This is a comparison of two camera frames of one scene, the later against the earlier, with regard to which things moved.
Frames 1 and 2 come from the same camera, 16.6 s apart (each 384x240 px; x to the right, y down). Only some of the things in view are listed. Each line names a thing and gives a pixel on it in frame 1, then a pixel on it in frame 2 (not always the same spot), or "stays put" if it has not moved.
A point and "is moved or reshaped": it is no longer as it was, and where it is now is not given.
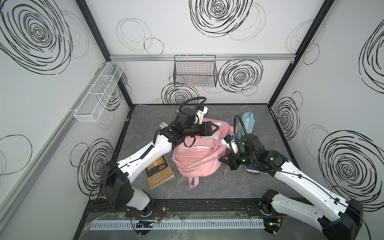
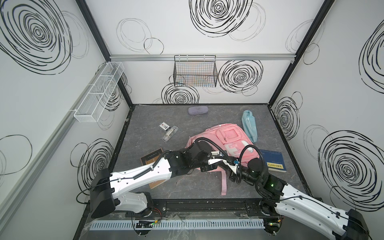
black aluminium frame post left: [84, 6] stays put
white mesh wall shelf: [91, 109] stays put
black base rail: [190, 208] stays put
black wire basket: [197, 71] stays put
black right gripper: [232, 157] to [237, 175]
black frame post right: [325, 8] stays put
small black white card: [163, 125] stays put
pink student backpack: [196, 156] is moved or reshaped
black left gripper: [207, 129] to [206, 163]
